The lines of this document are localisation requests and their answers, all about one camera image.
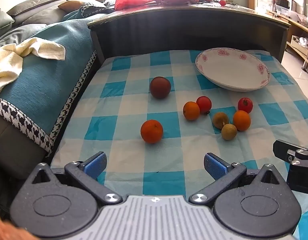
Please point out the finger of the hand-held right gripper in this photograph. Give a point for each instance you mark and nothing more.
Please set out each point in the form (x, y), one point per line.
(285, 151)

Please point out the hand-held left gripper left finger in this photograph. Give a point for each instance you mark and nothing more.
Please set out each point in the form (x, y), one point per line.
(96, 164)

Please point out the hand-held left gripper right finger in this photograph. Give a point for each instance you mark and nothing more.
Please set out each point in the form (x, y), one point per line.
(214, 166)

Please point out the brown longan fruit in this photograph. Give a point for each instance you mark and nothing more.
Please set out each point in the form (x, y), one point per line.
(220, 120)
(229, 132)

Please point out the orange tangerine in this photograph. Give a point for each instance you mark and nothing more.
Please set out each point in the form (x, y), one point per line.
(191, 110)
(242, 120)
(151, 131)

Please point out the bright red tomato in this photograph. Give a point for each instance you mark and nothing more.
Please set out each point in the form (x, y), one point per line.
(204, 103)
(245, 105)

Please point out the dark red tomato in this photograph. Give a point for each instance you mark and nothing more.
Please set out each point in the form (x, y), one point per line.
(160, 87)

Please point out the white floral plate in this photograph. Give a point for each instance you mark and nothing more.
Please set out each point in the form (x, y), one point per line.
(231, 67)

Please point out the blue white checked tablecloth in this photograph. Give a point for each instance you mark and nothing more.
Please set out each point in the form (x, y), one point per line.
(124, 130)

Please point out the teal sofa blanket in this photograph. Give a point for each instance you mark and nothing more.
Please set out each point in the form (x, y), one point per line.
(48, 80)

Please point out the wooden cabinet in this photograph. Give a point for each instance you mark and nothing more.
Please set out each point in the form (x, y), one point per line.
(300, 37)

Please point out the cream towel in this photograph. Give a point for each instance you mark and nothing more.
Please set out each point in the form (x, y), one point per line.
(8, 60)

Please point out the dark wooden coffee table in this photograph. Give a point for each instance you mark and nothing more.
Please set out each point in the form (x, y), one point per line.
(184, 27)

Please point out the teal patterned cushion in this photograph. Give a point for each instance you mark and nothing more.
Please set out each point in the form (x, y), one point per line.
(93, 11)

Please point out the yellow pillow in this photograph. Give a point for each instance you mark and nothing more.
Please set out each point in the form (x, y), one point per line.
(71, 5)

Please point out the small red fruit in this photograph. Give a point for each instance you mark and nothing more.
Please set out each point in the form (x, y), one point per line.
(222, 2)

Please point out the grey sofa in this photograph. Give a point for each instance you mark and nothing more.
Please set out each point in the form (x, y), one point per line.
(33, 7)

